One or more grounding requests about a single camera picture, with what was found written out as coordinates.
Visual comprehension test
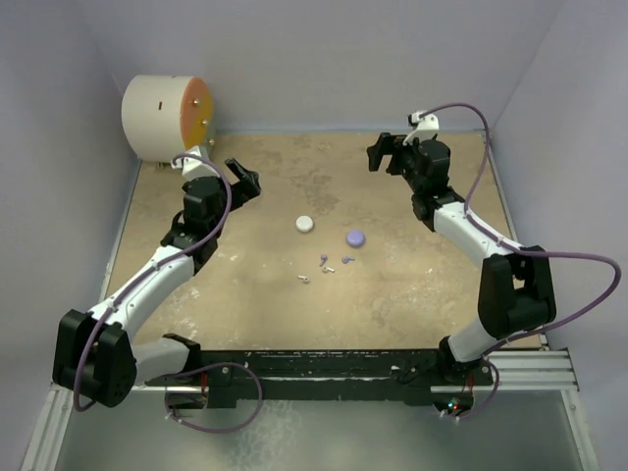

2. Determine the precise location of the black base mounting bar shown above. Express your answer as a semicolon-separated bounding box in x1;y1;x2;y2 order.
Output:
148;348;494;408

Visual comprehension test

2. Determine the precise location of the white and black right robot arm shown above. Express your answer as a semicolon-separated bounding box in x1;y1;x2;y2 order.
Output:
367;132;556;384

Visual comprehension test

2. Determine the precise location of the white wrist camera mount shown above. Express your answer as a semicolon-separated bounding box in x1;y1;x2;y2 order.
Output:
179;145;219;182
402;110;440;146

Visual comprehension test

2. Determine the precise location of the white cylinder with orange face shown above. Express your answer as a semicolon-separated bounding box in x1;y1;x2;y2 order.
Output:
121;75;215;163

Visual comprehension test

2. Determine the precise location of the purple earbud charging case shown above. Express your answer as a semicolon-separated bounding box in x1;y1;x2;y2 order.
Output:
345;230;366;247

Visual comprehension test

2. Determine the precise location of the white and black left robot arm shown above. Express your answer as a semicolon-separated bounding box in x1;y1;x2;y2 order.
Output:
52;153;261;412

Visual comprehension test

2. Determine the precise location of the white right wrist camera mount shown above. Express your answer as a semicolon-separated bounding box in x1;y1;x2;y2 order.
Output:
402;110;440;146

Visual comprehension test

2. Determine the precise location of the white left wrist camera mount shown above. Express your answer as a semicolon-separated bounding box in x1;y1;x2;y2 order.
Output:
179;145;219;182

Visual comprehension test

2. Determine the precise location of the white earbud charging case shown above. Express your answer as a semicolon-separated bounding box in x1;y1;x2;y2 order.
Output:
295;215;314;234

